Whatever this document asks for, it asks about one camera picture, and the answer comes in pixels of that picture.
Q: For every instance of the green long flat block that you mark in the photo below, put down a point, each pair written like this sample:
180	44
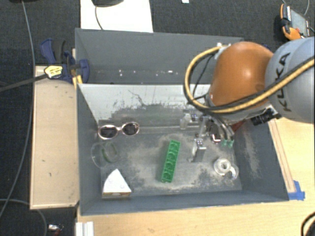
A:
169	161

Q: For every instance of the pink frame sunglasses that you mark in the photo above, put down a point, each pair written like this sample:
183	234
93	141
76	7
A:
130	128

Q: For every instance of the black cylinder on white bracket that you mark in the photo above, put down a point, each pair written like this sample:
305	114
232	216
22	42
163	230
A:
264	117

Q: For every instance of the grey metal bin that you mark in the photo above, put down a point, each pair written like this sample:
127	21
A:
147	151

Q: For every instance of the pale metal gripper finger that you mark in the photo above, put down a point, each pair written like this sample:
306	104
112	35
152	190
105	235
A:
185	122
198	154

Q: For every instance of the white triangular toy sandwich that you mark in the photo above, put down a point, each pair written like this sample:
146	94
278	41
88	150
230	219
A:
114	182

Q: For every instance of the clear cup with green rim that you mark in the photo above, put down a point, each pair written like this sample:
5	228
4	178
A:
108	154

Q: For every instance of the pale wood board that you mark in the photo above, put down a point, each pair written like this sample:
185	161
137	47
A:
54	141

